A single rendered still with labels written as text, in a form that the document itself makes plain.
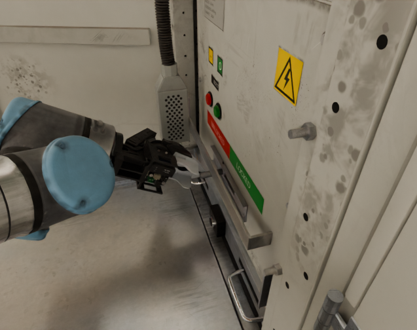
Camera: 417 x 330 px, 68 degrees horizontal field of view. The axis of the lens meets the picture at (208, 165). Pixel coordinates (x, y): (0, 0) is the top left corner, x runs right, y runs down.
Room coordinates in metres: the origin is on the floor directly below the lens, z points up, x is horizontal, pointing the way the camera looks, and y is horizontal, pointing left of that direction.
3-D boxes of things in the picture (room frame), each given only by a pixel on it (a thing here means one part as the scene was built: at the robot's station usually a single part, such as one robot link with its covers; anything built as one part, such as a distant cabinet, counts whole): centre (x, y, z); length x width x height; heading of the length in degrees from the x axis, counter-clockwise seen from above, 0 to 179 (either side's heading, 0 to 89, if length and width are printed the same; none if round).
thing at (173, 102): (0.69, 0.08, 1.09); 0.08 x 0.05 x 0.17; 106
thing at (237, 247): (0.51, -0.06, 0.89); 0.54 x 0.05 x 0.06; 16
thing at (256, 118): (0.51, -0.04, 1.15); 0.48 x 0.01 x 0.48; 16
